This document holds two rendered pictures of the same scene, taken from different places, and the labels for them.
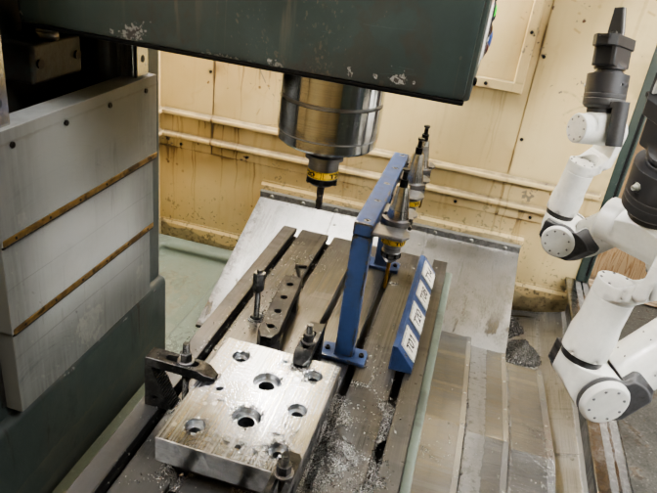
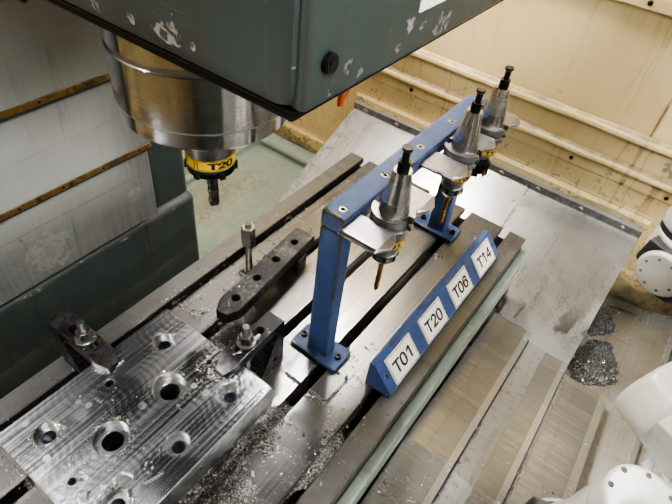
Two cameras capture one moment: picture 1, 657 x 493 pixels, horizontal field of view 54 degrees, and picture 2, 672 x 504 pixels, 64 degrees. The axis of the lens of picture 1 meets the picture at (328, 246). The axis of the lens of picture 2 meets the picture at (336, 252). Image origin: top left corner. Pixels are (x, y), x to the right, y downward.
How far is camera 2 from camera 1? 0.65 m
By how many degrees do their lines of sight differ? 23
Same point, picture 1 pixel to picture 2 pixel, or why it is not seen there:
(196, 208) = not seen: hidden behind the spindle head
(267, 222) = (351, 139)
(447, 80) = (249, 54)
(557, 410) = (606, 457)
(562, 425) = not seen: hidden behind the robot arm
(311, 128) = (125, 94)
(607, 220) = (646, 408)
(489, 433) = (481, 484)
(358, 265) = (328, 263)
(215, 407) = (85, 411)
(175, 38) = not seen: outside the picture
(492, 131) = (643, 75)
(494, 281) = (590, 267)
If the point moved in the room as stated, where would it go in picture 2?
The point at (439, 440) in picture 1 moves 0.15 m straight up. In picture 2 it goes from (411, 477) to (430, 437)
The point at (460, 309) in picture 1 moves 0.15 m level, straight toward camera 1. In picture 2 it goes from (534, 292) to (508, 327)
